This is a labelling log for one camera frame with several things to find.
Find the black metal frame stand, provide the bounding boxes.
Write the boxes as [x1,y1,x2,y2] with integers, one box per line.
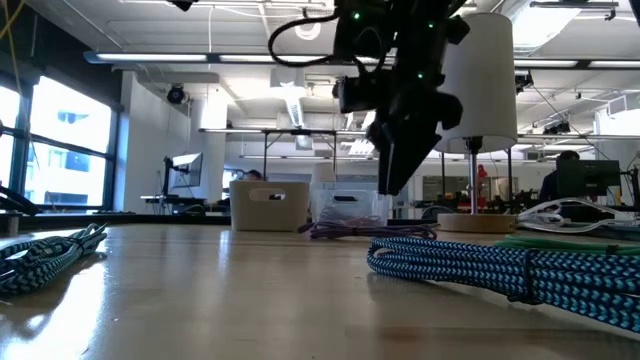
[198,127,346,182]

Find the blue teal braided USB cable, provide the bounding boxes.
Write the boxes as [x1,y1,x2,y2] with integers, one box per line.
[366,236,640,335]

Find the teal black braided USB cable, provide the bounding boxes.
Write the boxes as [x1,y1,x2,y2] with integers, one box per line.
[0,222,109,297]

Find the maroon braided USB cable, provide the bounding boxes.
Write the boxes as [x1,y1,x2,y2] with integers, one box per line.
[319,202,386,226]

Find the green USB cable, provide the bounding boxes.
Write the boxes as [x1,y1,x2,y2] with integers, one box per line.
[493,233,640,256]

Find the long ceiling light bar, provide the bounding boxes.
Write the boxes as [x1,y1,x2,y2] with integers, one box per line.
[83,49,640,70]

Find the white coiled cable ring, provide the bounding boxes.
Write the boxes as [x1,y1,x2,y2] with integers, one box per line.
[293,20,322,41]

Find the black computer monitor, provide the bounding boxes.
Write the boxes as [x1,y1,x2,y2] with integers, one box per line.
[555,158,622,199]

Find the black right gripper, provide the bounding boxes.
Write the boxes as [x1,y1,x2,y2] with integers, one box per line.
[333,59,464,196]

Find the white lamp cord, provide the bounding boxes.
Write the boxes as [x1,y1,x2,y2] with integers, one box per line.
[516,196,640,235]

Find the black aluminium table frame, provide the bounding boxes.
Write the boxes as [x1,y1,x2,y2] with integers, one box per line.
[19,211,441,232]

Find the gray metal post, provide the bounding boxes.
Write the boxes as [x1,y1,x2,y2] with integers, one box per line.
[3,209,24,237]

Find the monitor on black stand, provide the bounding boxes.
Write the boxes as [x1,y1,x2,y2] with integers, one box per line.
[160,152,204,199]

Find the gray plastic bin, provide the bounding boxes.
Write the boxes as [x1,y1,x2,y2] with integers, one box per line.
[229,180,311,233]

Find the clear plastic bin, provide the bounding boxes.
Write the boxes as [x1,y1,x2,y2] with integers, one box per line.
[309,181,392,227]

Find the white shade table lamp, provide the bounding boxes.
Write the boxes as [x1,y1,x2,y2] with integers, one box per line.
[431,12,519,235]

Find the black ceiling spotlight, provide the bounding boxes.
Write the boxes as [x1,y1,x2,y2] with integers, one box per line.
[166,83,187,105]

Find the purple braided USB cable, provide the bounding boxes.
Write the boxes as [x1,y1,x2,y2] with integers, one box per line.
[297,220,439,241]

